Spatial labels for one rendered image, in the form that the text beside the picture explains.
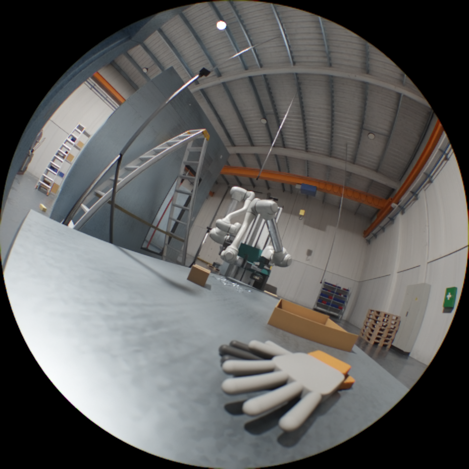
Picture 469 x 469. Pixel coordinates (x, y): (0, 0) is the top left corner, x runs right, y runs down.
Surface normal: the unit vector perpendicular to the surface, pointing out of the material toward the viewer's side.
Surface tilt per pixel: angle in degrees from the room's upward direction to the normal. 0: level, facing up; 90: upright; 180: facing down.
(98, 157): 90
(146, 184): 90
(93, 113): 90
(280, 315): 90
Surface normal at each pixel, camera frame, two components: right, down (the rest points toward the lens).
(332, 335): -0.32, -0.31
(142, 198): 0.84, 0.28
